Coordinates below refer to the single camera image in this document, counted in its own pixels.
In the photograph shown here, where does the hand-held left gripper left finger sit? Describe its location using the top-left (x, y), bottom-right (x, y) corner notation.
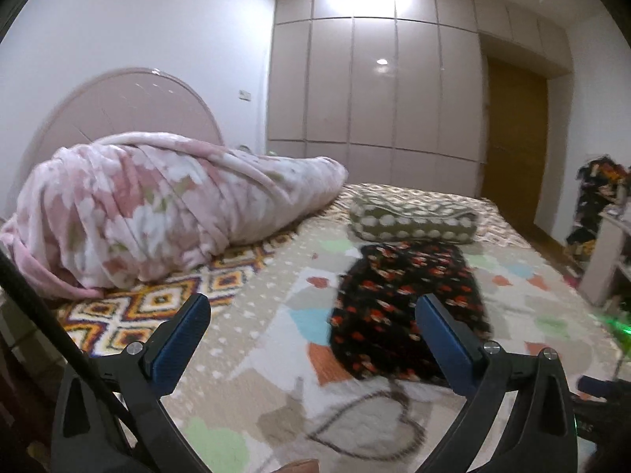
top-left (52, 293), bottom-right (212, 473)

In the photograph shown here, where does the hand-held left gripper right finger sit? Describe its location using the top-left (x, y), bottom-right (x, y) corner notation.
top-left (416, 293), bottom-right (577, 473)

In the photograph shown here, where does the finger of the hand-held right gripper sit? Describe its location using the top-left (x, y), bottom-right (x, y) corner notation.
top-left (578, 376), bottom-right (631, 401)

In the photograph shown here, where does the black floral zip garment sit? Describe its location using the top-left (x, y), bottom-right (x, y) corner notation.
top-left (328, 242), bottom-right (494, 385)

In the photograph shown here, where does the pile of dark clothes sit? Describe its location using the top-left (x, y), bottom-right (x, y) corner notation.
top-left (566, 156), bottom-right (631, 259)

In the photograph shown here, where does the zigzag patterned bedsheet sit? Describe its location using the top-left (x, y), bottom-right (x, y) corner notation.
top-left (56, 182), bottom-right (518, 358)

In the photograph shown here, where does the beige patterned bed blanket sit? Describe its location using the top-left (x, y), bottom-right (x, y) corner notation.
top-left (113, 182), bottom-right (631, 473)

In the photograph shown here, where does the white desk shelf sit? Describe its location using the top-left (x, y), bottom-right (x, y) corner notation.
top-left (578, 212), bottom-right (631, 309)

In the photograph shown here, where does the olive white-dotted pillow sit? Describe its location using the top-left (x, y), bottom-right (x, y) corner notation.
top-left (347, 192), bottom-right (480, 246)

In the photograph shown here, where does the pink floral fleece blanket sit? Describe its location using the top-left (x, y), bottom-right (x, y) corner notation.
top-left (0, 131), bottom-right (350, 299)

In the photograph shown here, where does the brown wooden door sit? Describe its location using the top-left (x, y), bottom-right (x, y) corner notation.
top-left (480, 56), bottom-right (549, 237)

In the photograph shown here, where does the pink rounded headboard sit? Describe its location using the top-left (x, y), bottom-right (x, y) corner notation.
top-left (20, 68), bottom-right (225, 188)

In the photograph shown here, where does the white built-in wardrobe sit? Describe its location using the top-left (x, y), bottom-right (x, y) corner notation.
top-left (266, 0), bottom-right (568, 198)

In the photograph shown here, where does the black cable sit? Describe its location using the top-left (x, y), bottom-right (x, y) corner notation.
top-left (0, 251), bottom-right (149, 454)

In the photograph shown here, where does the dark wooden bed frame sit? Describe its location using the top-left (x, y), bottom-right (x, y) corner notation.
top-left (0, 291), bottom-right (65, 473)

